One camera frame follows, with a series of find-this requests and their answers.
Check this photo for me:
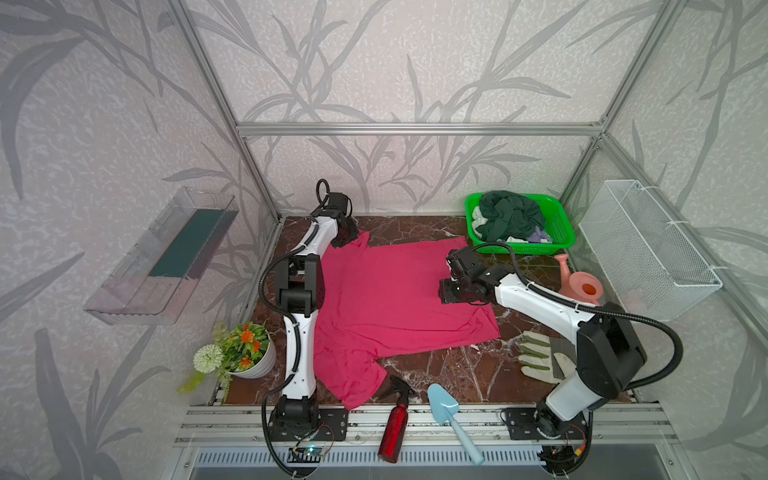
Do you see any magenta t-shirt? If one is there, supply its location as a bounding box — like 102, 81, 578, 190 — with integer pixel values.
314, 232, 500, 410

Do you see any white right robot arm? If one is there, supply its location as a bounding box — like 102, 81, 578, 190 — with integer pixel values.
439, 247, 647, 422

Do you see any white garment in basket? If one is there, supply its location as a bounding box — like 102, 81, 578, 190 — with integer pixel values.
471, 206, 487, 240

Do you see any dark green t-shirt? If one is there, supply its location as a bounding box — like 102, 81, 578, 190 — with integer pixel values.
479, 191, 546, 242

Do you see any lavender garment in basket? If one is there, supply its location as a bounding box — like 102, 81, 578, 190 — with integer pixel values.
527, 226, 553, 244

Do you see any green plastic laundry basket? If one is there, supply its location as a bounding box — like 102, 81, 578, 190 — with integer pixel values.
464, 193, 575, 256

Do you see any pink watering can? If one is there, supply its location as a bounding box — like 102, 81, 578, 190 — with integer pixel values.
554, 254, 604, 306

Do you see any white green gardening glove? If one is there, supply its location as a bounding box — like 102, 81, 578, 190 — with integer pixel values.
518, 331, 577, 384

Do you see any light blue garden trowel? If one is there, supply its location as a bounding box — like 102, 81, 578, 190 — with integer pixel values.
427, 384, 485, 466

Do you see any white flower pot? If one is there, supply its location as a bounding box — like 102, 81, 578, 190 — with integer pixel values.
233, 342, 277, 379

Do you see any artificial flower bouquet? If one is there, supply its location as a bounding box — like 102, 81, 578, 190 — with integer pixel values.
177, 322, 274, 395

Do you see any red spray bottle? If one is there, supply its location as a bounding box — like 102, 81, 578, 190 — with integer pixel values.
377, 376, 416, 464

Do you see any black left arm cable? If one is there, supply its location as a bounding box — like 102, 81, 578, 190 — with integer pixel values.
257, 178, 332, 478

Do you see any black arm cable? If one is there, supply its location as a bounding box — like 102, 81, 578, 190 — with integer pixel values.
257, 178, 332, 478
470, 241, 685, 391

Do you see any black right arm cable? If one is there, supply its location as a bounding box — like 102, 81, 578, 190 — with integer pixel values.
470, 241, 685, 391

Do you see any white wire mesh basket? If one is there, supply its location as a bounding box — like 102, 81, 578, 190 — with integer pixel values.
579, 180, 722, 322

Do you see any clear plastic wall shelf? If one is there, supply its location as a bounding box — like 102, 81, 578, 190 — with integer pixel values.
84, 187, 239, 326

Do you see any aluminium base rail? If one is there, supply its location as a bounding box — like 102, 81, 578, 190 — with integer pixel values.
173, 403, 680, 469

